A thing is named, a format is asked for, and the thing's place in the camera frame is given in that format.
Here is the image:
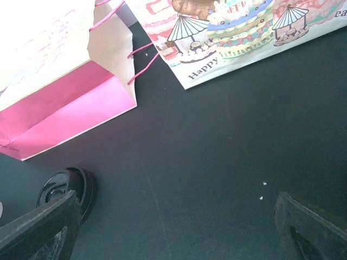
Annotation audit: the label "cream paper bag pink sides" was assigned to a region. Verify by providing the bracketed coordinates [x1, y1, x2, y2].
[1, 1, 138, 161]

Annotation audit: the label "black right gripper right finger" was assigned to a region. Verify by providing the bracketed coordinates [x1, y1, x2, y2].
[274, 192, 346, 259]

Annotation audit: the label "Cream Bear printed paper bag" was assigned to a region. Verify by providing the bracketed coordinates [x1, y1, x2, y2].
[127, 0, 346, 89]

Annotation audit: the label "black coffee cup lid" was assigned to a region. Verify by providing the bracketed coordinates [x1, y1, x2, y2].
[36, 167, 96, 224]

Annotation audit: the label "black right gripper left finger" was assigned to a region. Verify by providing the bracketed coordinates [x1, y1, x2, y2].
[1, 191, 81, 259]

